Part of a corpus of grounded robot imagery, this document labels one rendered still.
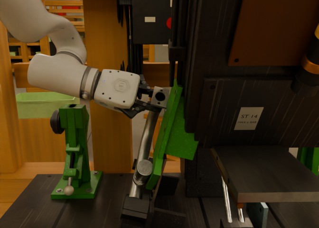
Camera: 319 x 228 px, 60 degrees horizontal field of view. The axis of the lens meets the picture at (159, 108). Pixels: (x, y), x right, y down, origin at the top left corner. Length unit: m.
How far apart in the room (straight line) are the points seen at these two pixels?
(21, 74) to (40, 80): 0.43
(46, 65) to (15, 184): 0.52
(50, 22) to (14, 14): 0.08
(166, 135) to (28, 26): 0.36
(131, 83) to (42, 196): 0.47
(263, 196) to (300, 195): 0.06
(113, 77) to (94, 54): 0.27
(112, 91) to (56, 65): 0.14
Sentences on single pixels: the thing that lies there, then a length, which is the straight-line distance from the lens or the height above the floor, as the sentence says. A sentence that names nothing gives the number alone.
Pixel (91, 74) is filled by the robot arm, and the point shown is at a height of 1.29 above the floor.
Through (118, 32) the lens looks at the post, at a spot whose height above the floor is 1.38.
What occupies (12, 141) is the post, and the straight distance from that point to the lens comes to 1.15.
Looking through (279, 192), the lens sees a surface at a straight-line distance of 0.51.
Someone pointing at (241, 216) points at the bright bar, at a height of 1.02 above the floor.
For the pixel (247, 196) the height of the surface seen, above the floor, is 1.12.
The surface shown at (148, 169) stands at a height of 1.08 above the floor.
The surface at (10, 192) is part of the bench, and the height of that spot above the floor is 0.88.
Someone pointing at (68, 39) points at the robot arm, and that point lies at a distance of 0.75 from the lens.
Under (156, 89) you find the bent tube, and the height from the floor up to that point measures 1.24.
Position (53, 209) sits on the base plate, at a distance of 0.88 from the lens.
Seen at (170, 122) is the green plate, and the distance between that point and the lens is 0.60.
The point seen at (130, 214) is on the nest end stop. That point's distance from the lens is 0.70.
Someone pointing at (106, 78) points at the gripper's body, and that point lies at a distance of 0.70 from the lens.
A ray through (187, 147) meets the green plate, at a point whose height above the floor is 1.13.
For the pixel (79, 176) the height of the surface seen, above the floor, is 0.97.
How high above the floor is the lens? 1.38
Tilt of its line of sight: 15 degrees down
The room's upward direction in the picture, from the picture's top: straight up
